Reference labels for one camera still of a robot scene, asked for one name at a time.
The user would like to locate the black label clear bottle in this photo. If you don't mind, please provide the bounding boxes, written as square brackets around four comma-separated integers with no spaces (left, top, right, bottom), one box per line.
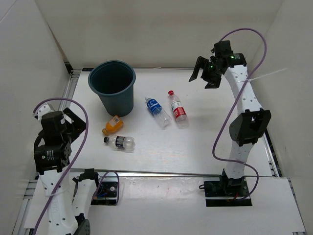
[103,135,135,152]

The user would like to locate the blue label plastic bottle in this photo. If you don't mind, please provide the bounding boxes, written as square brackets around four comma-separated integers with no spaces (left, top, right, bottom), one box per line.
[145,96,172,129]

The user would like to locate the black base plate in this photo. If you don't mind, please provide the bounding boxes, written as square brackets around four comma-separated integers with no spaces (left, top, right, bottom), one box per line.
[199,181,252,207]
[91,181,119,206]

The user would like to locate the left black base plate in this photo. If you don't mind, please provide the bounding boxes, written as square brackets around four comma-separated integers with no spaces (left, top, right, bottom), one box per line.
[91,181,119,206]

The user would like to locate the dark teal plastic bin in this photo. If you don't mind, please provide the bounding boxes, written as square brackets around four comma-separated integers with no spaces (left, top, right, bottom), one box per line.
[88,60,136,117]

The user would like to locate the metal rail bar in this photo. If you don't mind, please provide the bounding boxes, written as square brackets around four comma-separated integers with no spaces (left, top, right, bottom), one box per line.
[70,168,276,178]

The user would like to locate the red label plastic bottle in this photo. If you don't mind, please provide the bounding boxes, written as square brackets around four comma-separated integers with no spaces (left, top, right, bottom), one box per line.
[168,90,188,129]

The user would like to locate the white zip tie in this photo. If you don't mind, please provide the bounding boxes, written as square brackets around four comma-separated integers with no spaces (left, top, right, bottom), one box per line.
[248,68,288,82]

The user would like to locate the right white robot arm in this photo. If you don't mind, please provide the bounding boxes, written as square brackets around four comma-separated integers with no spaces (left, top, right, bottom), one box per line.
[189,40,271,200]

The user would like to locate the orange juice plastic bottle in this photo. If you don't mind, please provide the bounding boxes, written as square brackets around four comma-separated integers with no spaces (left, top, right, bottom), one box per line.
[102,115,124,136]

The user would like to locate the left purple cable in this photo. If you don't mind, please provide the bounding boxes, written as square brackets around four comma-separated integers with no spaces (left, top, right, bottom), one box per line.
[31,97,89,235]

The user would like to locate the purple cable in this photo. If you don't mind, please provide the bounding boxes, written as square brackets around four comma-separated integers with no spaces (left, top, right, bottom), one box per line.
[212,28,268,201]
[31,97,89,235]

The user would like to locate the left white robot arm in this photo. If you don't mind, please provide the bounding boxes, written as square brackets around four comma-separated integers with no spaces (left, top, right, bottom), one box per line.
[34,103,103,235]

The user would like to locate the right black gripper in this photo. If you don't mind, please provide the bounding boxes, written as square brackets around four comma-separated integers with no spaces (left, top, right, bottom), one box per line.
[189,56,222,89]

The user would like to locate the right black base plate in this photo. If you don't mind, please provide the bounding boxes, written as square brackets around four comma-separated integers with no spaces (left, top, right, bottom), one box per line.
[199,181,252,207]

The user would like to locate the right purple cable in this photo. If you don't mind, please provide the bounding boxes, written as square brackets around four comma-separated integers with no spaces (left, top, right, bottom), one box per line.
[212,28,268,201]

